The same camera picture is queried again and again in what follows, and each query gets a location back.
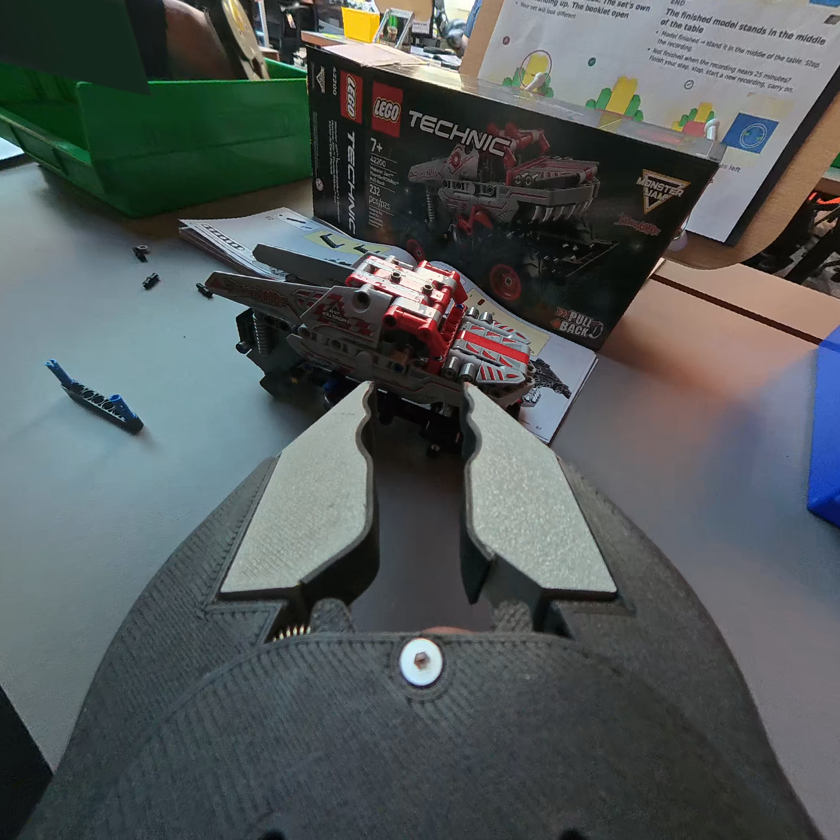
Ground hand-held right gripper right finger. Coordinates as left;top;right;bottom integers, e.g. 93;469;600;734
461;382;620;632

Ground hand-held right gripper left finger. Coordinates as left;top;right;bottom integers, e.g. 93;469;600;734
218;382;383;601

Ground partly built lego truck model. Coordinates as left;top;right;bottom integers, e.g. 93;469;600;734
203;259;534;460

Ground black lego beam blue pins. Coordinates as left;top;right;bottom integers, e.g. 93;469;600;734
45;359;145;434

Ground lego instruction booklet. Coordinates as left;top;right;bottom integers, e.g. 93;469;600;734
178;209;598;444

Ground black lego set box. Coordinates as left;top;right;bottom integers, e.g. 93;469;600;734
305;45;726;352

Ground blue plastic bin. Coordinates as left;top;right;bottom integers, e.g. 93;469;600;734
807;328;840;529

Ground green plastic parts bin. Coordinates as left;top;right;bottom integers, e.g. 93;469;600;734
0;59;312;219

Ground dark background equipment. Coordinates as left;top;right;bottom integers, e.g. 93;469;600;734
745;190;840;280

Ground white printed instruction poster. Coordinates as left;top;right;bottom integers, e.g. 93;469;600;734
479;0;840;244

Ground yellow plastic bin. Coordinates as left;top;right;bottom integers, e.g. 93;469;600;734
341;7;382;42

